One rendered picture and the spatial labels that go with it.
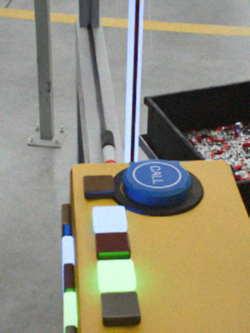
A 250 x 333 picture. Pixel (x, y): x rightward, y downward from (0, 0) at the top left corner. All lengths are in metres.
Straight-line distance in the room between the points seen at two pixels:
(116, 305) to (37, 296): 1.67
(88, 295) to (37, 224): 1.89
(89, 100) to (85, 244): 0.62
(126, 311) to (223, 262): 0.07
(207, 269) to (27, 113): 2.45
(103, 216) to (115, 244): 0.03
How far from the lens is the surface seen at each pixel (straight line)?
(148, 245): 0.44
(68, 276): 0.44
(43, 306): 2.03
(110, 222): 0.45
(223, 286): 0.42
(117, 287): 0.41
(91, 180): 0.48
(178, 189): 0.47
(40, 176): 2.50
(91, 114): 1.02
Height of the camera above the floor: 1.34
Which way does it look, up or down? 32 degrees down
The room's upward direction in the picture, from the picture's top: 1 degrees clockwise
